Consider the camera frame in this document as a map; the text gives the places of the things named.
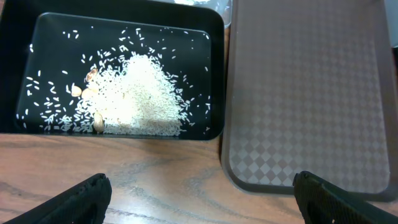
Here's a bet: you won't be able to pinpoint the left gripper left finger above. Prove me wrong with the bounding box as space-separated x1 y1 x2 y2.
4 173 112 224

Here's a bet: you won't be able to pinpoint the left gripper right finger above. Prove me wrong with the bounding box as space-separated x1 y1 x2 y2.
293 171 397 224

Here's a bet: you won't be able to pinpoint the rice and nut scraps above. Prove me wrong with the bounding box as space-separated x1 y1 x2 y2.
15 25 211 137

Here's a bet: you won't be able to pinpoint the dark brown serving tray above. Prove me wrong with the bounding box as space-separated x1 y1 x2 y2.
221 0 397 202

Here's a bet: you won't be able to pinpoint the black rectangular tray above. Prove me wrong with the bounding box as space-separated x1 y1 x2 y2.
1 0 224 140

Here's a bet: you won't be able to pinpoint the clear plastic bin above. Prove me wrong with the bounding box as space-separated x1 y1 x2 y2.
158 0 233 29

